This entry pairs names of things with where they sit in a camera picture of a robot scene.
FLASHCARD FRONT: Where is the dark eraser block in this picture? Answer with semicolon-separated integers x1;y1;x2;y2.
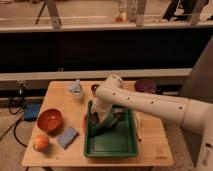
90;113;99;125

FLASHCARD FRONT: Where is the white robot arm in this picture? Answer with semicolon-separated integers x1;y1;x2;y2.
92;74;213;171

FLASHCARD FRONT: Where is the red bowl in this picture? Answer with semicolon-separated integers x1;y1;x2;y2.
37;109;63;133

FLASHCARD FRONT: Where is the purple bowl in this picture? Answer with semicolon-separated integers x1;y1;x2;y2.
134;79;157;93

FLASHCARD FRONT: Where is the dark stapler tool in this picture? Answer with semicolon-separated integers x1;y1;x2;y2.
89;108;125;136

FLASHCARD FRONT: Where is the red marker pen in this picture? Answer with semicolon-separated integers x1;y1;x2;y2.
82;114;87;134

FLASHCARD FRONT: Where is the green plastic tray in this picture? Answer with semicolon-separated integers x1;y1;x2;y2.
84;101;138;157

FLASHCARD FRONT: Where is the small metal cup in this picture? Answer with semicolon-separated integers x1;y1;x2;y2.
91;84;99;97

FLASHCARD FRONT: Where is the white pen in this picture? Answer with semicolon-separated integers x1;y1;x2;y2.
135;113;141;142

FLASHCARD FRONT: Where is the clear plastic cup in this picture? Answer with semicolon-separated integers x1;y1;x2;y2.
68;79;84;102

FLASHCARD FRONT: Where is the blue sponge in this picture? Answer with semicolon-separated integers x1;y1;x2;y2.
57;127;79;149

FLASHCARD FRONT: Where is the orange apple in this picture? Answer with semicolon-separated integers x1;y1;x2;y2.
33;135;50;152

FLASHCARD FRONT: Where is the blue power box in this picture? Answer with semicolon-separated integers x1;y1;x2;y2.
24;104;41;121

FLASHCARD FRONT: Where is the black cable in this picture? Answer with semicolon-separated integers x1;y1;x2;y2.
0;83;28;148

